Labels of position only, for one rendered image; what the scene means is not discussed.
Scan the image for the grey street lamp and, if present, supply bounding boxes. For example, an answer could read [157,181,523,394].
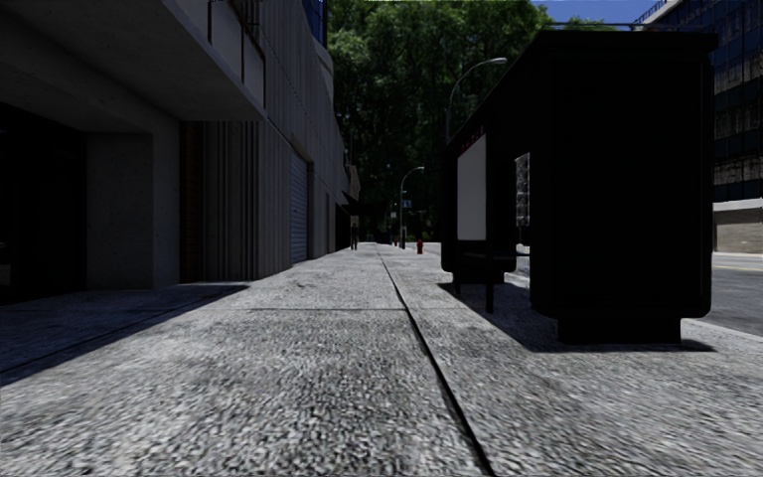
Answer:
[398,166,426,250]
[444,57,509,145]

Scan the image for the trees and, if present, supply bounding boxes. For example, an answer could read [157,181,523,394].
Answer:
[326,0,615,243]

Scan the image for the pale concrete building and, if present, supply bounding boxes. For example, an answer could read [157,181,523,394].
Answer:
[0,0,362,306]

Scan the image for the black bus shelter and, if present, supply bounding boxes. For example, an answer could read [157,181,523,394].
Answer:
[440,29,719,346]

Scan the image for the glass tower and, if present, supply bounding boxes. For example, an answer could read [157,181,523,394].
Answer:
[633,0,763,254]

